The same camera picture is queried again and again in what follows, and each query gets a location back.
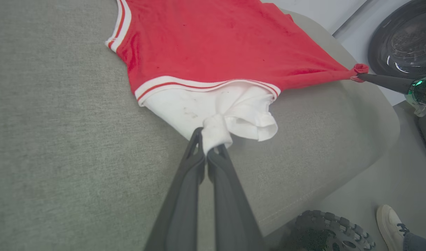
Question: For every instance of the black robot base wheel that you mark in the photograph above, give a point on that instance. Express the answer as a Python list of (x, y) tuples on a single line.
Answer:
[(321, 232)]

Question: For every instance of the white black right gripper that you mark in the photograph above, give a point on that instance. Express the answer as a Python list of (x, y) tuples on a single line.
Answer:
[(424, 94)]

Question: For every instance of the round black washing machine door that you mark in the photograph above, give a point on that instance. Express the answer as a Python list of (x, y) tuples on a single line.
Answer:
[(404, 38)]

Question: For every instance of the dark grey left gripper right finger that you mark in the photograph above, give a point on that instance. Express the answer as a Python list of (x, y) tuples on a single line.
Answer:
[(234, 216)]

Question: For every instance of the grey fabric sofa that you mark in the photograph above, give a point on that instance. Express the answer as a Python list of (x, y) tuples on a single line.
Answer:
[(66, 132)]

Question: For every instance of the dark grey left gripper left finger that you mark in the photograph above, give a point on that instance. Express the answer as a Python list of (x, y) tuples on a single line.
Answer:
[(181, 209)]

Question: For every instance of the white washing machine body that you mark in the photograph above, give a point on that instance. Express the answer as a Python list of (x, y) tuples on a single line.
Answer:
[(359, 28)]

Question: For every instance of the blue jeans leg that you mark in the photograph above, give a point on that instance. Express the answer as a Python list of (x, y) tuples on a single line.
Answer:
[(420, 243)]

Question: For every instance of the white sneaker shoe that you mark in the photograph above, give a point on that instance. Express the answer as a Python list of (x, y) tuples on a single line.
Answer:
[(390, 226)]

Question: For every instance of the red white-trimmed garment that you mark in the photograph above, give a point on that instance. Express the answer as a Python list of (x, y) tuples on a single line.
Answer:
[(216, 48)]

